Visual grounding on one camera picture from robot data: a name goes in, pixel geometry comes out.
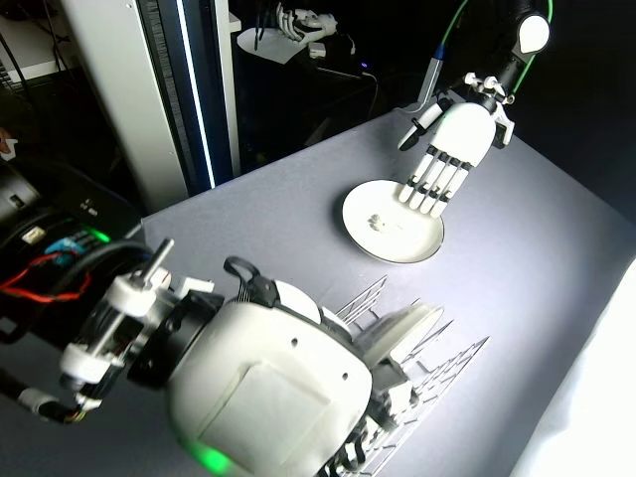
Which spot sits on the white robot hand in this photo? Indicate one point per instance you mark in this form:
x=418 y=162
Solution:
x=273 y=377
x=464 y=134

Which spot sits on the spare white robot hand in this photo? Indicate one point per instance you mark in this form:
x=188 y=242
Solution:
x=318 y=22

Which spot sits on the black electronics box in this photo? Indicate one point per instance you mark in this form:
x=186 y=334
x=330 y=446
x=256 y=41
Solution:
x=348 y=69

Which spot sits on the grey table cloth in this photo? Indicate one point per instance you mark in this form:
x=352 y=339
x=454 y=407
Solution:
x=278 y=223

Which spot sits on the small white device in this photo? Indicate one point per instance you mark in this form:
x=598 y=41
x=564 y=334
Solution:
x=317 y=49

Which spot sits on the white round stand base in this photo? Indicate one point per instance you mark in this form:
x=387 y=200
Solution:
x=268 y=45

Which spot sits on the white robot body column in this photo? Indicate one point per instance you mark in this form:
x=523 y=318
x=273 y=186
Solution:
x=124 y=99

